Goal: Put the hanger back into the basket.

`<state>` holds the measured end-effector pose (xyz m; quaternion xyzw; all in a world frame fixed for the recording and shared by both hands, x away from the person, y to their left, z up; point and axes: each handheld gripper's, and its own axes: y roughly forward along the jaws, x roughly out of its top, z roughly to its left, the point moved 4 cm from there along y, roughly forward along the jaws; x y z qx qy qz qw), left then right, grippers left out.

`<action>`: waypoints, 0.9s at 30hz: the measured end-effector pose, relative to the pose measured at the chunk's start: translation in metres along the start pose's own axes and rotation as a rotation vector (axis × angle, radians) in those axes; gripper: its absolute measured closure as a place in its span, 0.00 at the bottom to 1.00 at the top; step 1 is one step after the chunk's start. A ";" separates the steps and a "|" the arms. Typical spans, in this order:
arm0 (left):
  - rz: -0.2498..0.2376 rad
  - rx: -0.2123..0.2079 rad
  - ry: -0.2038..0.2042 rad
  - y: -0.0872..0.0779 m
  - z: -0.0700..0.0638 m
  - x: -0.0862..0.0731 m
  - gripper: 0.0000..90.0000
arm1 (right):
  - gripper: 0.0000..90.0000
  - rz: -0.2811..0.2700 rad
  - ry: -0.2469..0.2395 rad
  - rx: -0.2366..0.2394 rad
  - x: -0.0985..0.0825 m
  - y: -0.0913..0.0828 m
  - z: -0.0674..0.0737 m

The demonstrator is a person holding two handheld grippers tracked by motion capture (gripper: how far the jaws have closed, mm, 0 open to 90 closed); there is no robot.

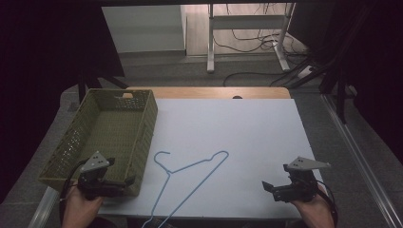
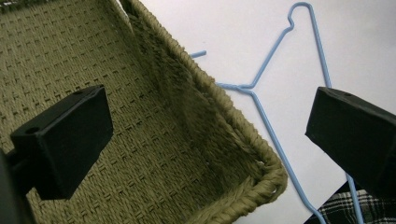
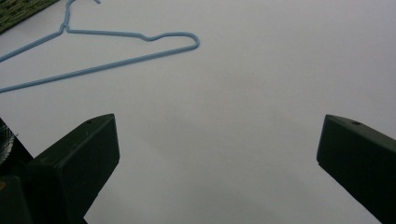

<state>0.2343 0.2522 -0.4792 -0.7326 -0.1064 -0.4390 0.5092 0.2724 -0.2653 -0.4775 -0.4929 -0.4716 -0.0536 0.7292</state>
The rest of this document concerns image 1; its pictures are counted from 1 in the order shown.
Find white cabinet panel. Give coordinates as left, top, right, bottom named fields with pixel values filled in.
left=101, top=4, right=187, bottom=54

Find blue wire clothes hanger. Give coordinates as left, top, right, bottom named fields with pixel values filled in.
left=141, top=150, right=230, bottom=228

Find white board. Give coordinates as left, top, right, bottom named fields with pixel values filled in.
left=97, top=98, right=325, bottom=220

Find white metal desk frame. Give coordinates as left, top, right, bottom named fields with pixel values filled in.
left=206, top=3, right=297, bottom=74

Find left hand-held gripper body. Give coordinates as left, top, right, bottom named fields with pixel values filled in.
left=77, top=150, right=127, bottom=201

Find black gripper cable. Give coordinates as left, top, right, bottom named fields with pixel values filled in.
left=59, top=159, right=88, bottom=224
left=316, top=180, right=339, bottom=228

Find grey metal rail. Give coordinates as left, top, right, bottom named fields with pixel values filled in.
left=320, top=93, right=403, bottom=228
left=28, top=185, right=61, bottom=228

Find black metal stand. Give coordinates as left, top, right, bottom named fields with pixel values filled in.
left=318, top=56, right=359, bottom=125

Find person's left hand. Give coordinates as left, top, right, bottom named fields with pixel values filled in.
left=61, top=184, right=105, bottom=228

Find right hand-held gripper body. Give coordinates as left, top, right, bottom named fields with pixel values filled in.
left=271, top=156, right=332, bottom=203

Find dark curtain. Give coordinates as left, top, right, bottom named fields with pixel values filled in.
left=0, top=0, right=125, bottom=203
left=289, top=0, right=403, bottom=165

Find white power strip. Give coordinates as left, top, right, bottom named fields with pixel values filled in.
left=297, top=65, right=316, bottom=80

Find person's right hand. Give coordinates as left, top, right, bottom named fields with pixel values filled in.
left=290, top=184, right=336, bottom=228

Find black floor cables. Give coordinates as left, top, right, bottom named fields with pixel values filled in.
left=212, top=3, right=321, bottom=88

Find green woven basket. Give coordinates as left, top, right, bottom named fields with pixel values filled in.
left=37, top=87, right=159, bottom=198

